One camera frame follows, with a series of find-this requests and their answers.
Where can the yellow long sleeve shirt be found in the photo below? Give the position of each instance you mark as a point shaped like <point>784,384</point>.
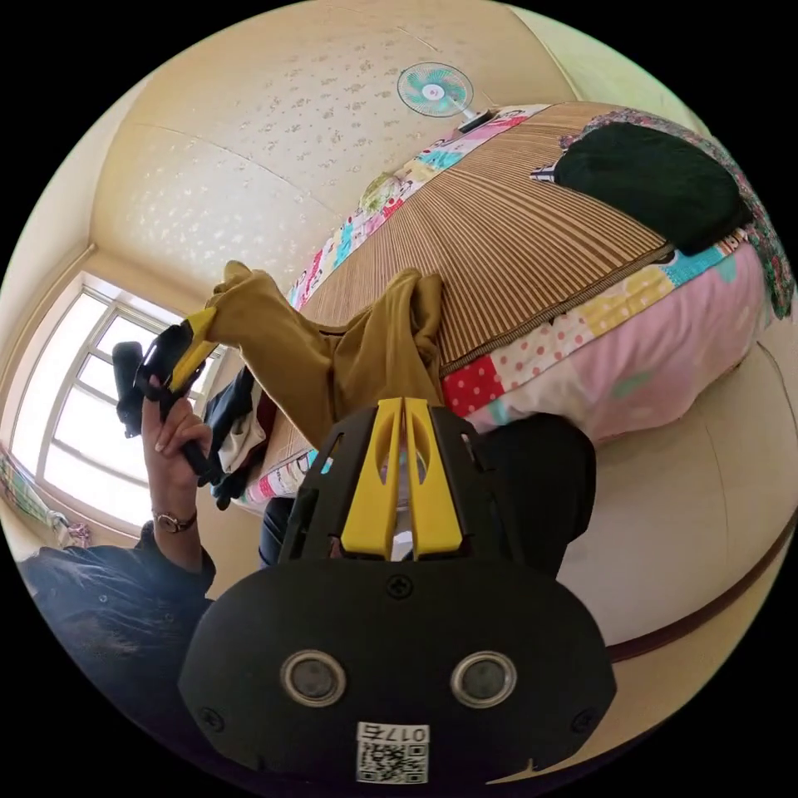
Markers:
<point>361,355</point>

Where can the bed with woven mat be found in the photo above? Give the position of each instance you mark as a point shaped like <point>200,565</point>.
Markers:
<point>530,249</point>

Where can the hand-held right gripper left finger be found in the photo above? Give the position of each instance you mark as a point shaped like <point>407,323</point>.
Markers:
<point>368,492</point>

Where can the window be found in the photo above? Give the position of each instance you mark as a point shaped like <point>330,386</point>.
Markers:
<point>81,399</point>

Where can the person's left forearm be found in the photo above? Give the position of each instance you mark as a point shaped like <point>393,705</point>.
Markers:
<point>179,539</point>

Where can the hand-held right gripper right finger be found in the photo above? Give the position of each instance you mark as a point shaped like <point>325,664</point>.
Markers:
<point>437,499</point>

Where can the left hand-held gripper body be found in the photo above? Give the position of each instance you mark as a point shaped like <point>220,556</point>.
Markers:
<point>163,374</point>

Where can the floral curtain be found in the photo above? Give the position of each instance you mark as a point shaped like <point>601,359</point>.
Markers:
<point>37,499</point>

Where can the floral quilt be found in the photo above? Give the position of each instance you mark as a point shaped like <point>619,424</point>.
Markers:
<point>770,249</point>

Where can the person's left hand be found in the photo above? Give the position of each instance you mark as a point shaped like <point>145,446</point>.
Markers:
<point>171,464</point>

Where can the person's body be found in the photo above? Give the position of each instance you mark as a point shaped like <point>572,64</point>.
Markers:
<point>112,617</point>

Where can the white fan with teal blades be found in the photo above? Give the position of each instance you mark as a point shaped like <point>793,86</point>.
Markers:
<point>435,92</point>

